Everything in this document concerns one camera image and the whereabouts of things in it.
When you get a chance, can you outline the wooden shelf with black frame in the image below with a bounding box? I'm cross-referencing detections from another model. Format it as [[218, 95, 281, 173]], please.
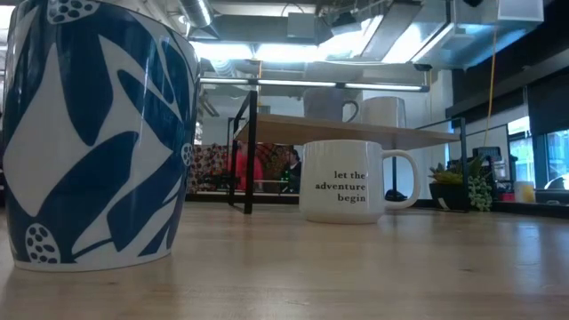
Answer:
[[228, 90, 469, 215]]

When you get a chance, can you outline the black window counter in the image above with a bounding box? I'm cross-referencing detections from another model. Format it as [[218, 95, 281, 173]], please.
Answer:
[[491, 201, 569, 220]]

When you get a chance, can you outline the white ribbed mug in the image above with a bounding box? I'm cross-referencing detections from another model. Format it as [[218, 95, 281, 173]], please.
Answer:
[[359, 96, 408, 129]]

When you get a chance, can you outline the grey ceiling box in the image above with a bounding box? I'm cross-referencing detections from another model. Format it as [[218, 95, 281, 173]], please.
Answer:
[[286, 12, 317, 40]]

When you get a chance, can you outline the white mug with black lettering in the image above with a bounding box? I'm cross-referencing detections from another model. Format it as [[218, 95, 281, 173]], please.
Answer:
[[298, 140, 421, 226]]

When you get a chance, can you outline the patterned sofa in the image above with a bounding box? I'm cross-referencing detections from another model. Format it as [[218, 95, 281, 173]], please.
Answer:
[[188, 142, 294, 193]]

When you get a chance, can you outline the yellow container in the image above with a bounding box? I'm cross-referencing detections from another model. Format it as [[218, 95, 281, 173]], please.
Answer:
[[514, 180, 537, 204]]

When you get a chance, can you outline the green succulent in dark pot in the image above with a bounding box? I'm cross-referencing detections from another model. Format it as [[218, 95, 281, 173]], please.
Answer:
[[428, 155, 493, 213]]

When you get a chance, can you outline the rectangular metal air duct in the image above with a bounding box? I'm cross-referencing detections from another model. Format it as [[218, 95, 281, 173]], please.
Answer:
[[319, 0, 546, 70]]

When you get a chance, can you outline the round silver ventilation duct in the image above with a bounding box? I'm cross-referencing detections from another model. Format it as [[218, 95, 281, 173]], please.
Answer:
[[179, 0, 215, 28]]

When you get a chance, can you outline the lavender grey mug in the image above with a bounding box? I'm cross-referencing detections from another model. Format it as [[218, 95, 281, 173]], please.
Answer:
[[303, 87, 360, 124]]

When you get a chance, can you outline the long LED light bar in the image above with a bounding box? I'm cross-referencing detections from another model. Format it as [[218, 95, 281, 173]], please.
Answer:
[[198, 76, 431, 93]]

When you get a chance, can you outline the person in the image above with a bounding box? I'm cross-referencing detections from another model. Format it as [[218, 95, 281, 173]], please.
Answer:
[[235, 141, 266, 192], [284, 148, 303, 193]]

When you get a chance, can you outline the blue white floral mug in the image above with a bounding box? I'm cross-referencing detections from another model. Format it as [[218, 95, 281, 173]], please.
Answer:
[[2, 0, 201, 274]]

